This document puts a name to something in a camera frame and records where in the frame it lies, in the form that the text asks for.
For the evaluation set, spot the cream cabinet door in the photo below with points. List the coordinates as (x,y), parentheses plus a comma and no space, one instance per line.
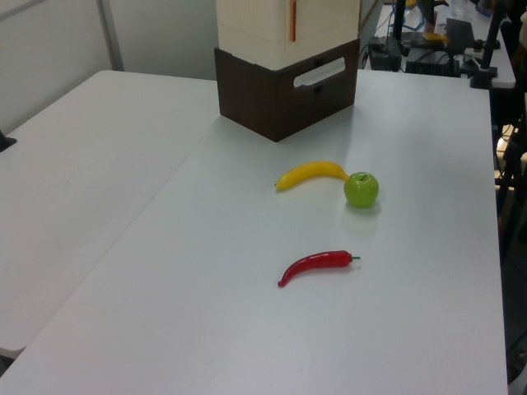
(325,22)

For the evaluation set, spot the cream plastic cabinet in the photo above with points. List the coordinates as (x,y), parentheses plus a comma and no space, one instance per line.
(251,29)

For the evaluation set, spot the yellow banana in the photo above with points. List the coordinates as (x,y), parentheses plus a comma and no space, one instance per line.
(309,170)

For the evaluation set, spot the red chili pepper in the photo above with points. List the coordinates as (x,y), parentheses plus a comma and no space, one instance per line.
(317,263)

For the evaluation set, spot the dark brown drawer base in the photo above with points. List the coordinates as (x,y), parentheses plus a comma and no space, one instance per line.
(267,103)

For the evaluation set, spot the green apple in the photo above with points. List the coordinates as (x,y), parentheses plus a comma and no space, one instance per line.
(361,190)

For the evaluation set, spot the black electronics box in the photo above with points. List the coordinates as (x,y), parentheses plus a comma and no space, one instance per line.
(385,53)

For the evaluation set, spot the black flat device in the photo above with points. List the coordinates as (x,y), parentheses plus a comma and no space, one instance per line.
(432,63)

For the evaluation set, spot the black pole stand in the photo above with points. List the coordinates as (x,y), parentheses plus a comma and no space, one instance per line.
(398,20)

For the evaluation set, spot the yellow object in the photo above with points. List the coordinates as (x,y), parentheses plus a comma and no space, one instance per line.
(436,37)

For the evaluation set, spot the black tripod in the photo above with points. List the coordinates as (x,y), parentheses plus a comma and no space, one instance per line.
(512,205)

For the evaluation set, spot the black clamp with pole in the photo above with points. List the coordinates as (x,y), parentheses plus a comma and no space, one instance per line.
(486,61)

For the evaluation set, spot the black table clamp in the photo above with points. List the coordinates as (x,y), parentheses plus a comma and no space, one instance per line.
(6,141)

